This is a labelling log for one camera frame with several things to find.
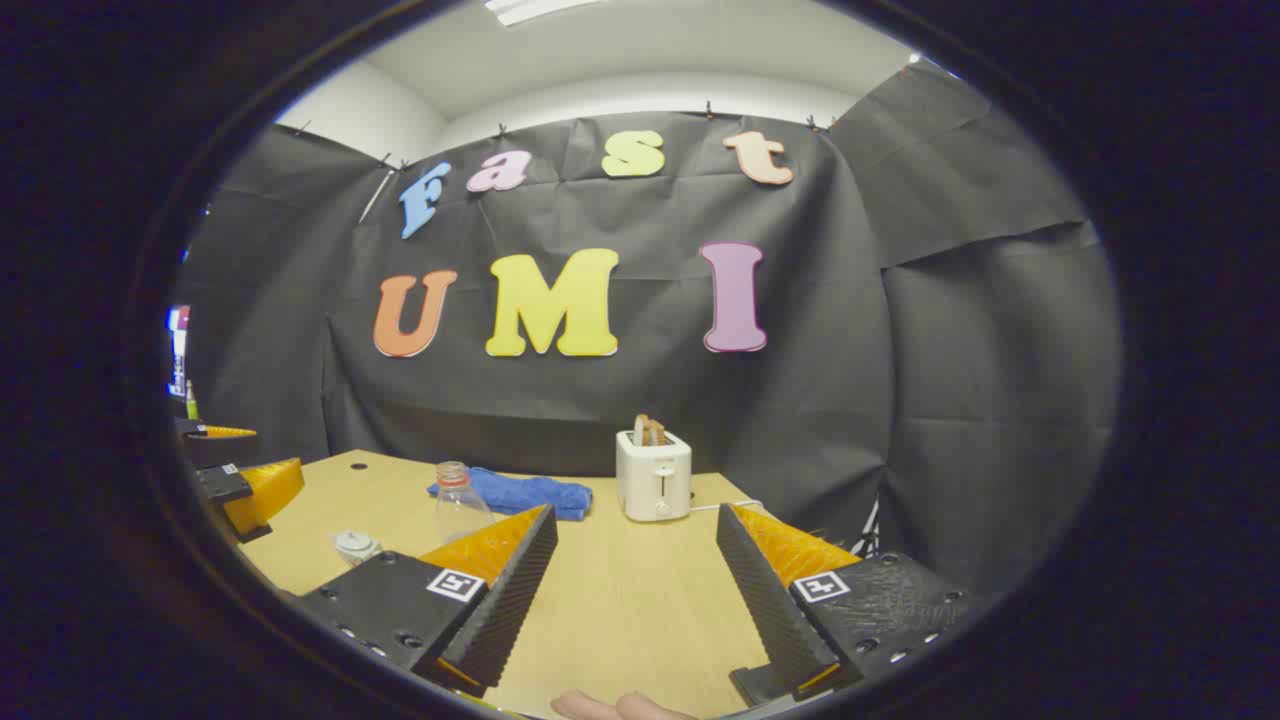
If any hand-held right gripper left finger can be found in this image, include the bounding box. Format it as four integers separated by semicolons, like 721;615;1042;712
295;503;559;699

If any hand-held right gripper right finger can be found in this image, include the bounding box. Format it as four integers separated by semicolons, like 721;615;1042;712
715;502;979;709

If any clear plastic water bottle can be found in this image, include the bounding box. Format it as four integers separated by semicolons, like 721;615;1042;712
434;460;497;547

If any computer monitor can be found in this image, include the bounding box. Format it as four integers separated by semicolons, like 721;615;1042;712
166;305;191;398

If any blue folded towel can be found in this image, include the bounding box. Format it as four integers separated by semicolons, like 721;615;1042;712
428;466;594;522

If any white toaster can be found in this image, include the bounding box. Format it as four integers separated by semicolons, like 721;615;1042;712
615;429;693;523

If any ceiling light panel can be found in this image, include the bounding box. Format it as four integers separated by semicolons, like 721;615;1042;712
485;0;606;27

